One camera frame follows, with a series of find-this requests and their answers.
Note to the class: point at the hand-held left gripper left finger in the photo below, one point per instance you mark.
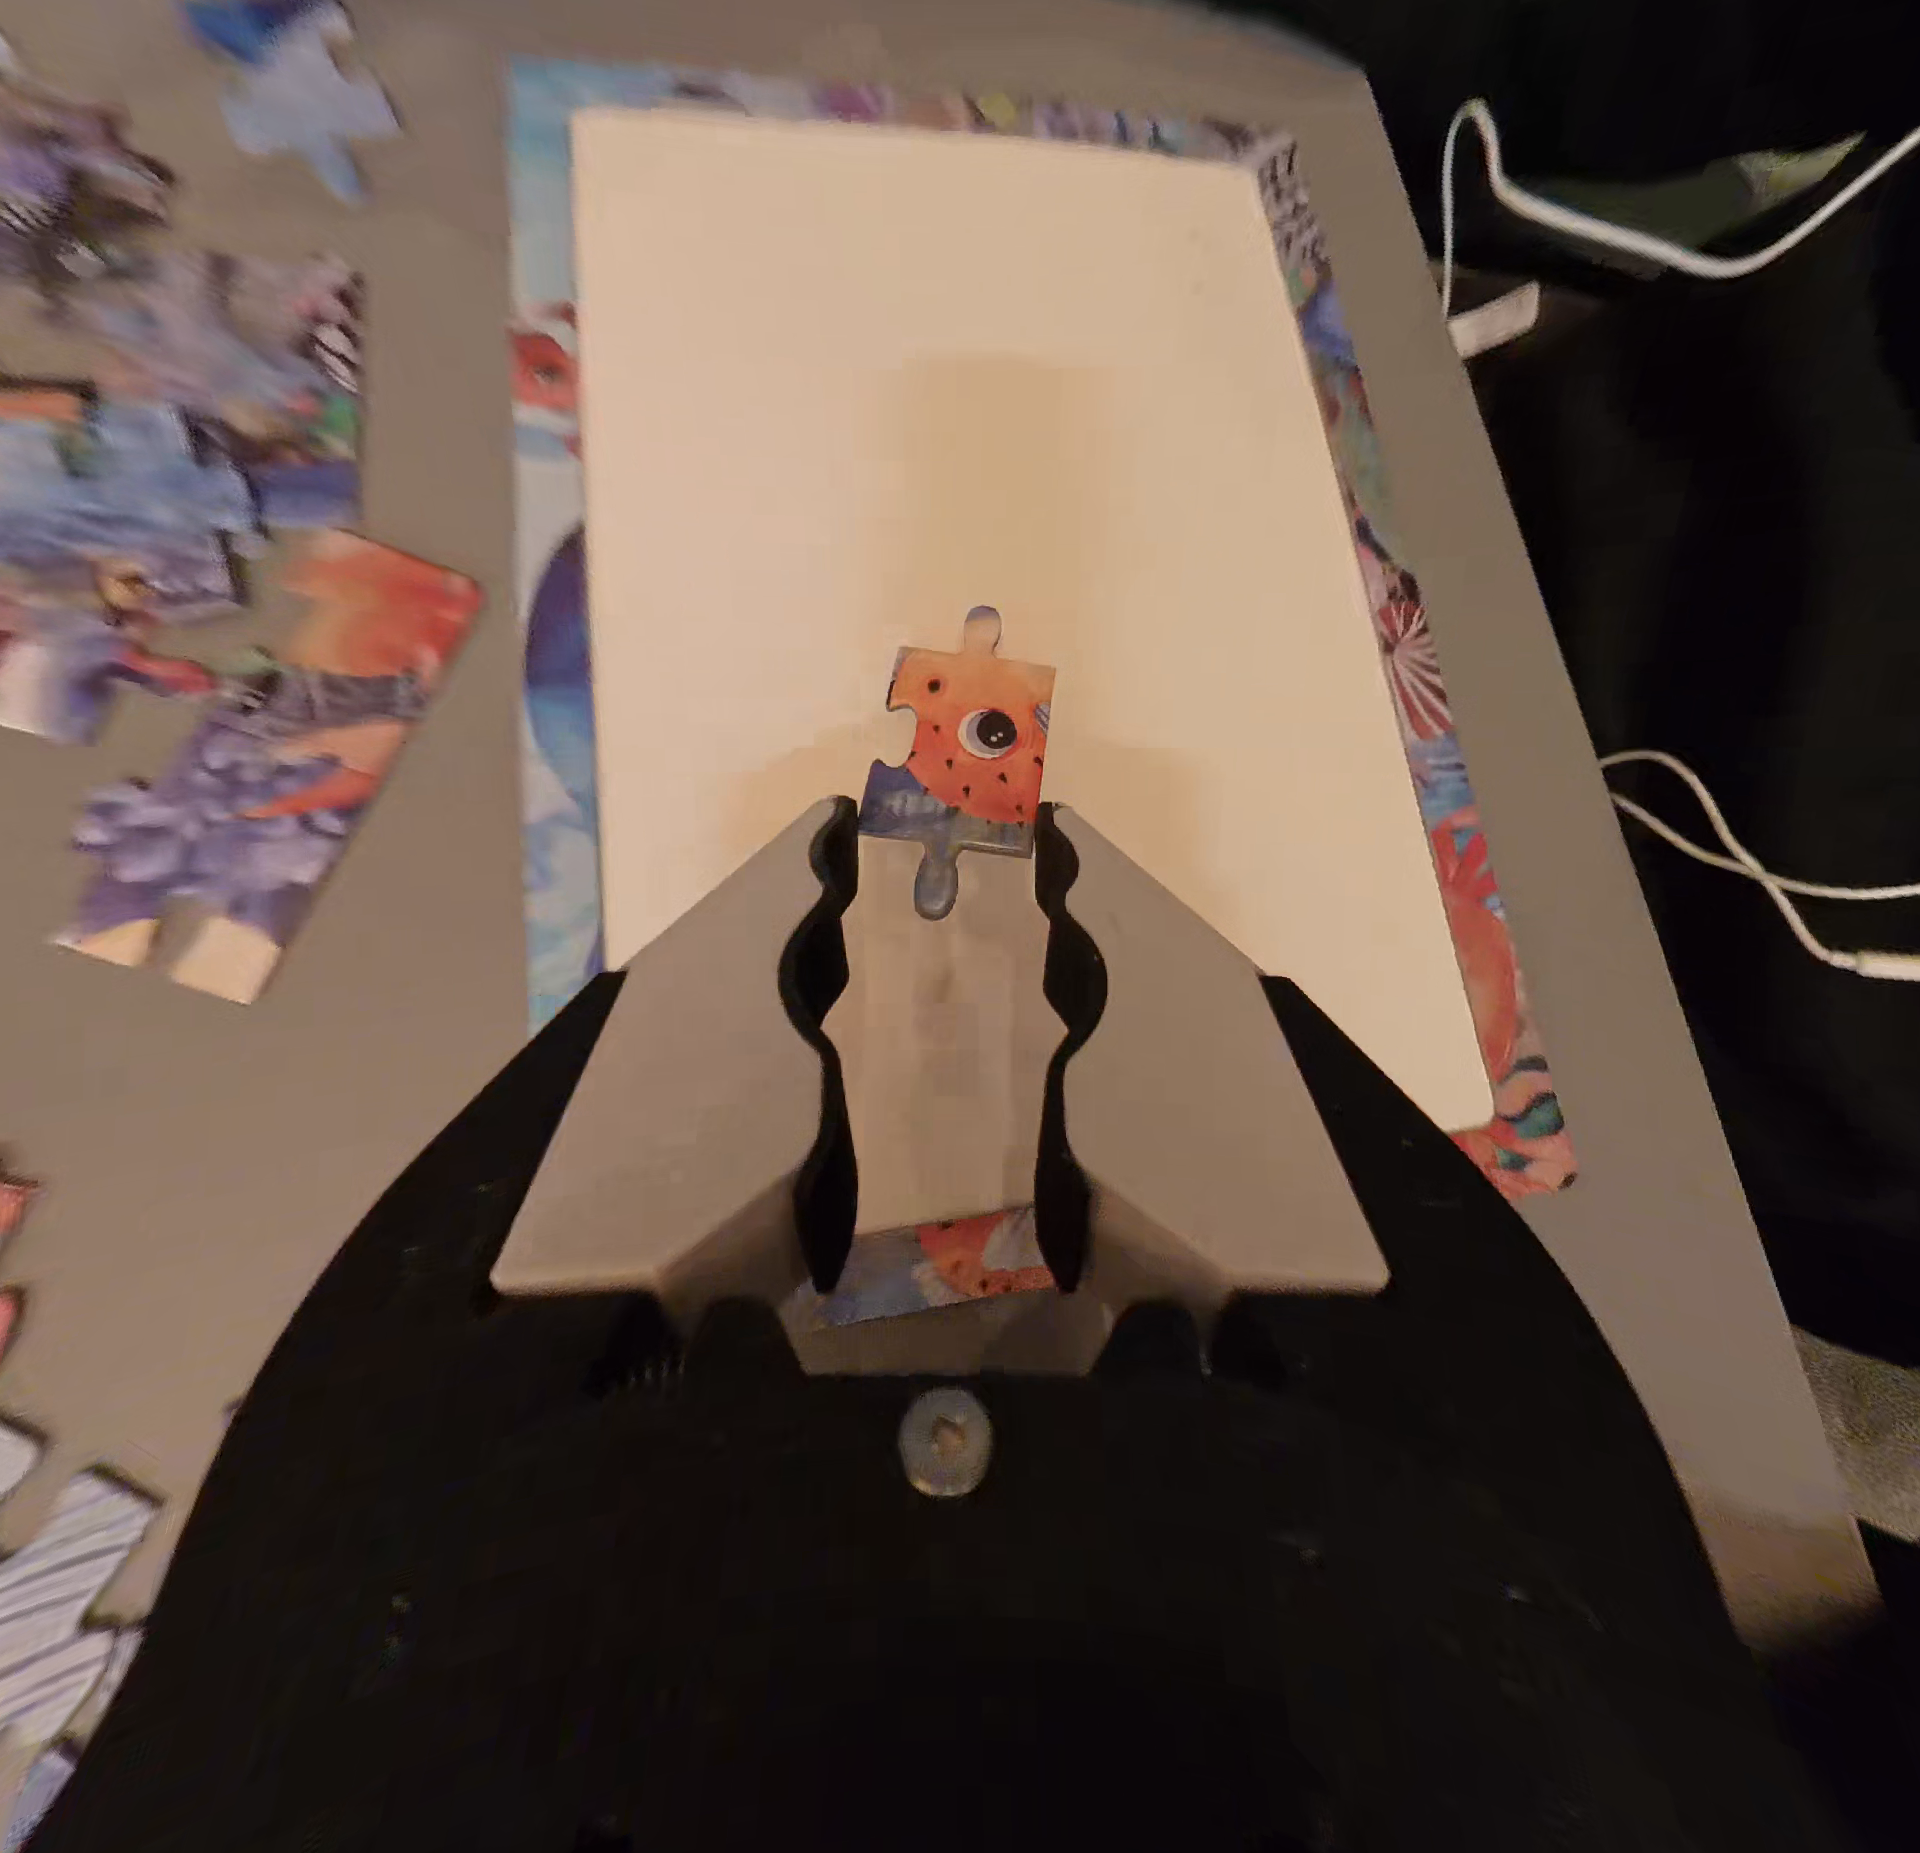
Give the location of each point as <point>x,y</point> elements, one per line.
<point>675,1134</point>

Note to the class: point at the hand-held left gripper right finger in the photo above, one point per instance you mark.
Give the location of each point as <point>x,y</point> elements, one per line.
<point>1215,1134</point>

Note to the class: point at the orange pufferfish puzzle piece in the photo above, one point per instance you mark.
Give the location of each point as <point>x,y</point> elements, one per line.
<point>968,751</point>

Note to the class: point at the colourful puzzle frame board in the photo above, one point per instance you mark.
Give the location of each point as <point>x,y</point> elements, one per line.
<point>930,383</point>

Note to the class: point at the large purple orange puzzle piece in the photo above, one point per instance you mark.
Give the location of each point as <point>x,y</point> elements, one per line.
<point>284,773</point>

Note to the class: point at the pile of jigsaw puzzle pieces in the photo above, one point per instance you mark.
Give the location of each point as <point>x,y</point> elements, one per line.
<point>181,383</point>

